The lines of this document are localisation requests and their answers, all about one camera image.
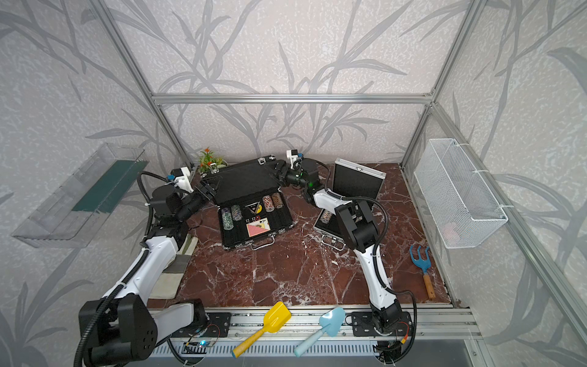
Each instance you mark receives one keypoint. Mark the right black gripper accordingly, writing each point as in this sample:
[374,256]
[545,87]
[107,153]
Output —
[282,166]

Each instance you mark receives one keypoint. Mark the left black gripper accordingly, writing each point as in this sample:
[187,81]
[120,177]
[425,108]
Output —
[204,187]

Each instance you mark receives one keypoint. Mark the black poker set case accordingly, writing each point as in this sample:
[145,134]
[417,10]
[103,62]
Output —
[251,206]

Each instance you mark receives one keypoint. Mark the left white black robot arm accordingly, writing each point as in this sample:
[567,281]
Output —
[118,328]

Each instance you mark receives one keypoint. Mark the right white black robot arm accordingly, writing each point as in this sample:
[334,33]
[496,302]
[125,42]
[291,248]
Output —
[363,224]

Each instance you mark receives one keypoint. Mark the potted plant white pot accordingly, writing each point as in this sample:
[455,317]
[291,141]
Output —
[209,163]

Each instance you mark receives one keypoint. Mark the yellow toy shovel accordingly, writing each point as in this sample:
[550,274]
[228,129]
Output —
[273,321]

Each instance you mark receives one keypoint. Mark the light blue toy trowel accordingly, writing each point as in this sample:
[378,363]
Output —
[330,323]

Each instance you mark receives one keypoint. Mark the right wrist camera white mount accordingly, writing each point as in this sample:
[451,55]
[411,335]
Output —
[295,158]

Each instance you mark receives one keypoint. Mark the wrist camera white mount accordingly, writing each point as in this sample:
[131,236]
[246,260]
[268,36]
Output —
[181,178]
[295,158]

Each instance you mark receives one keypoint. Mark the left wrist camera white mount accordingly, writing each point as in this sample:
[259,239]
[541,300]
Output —
[181,178]

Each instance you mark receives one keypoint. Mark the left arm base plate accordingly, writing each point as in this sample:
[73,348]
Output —
[217,326]

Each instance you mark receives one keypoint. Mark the clear plastic wall shelf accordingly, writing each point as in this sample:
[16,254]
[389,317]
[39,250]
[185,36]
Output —
[72,216]

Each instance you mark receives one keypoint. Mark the blue garden fork wooden handle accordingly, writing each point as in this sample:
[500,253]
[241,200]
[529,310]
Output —
[421,258]

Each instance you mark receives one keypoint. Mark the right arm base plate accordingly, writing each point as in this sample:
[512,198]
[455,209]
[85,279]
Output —
[363,326]

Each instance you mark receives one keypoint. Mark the white wire mesh basket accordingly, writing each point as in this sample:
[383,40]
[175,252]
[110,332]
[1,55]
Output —
[463,207]

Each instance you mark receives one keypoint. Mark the aluminium front rail frame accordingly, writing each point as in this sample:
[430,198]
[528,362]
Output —
[434,322]

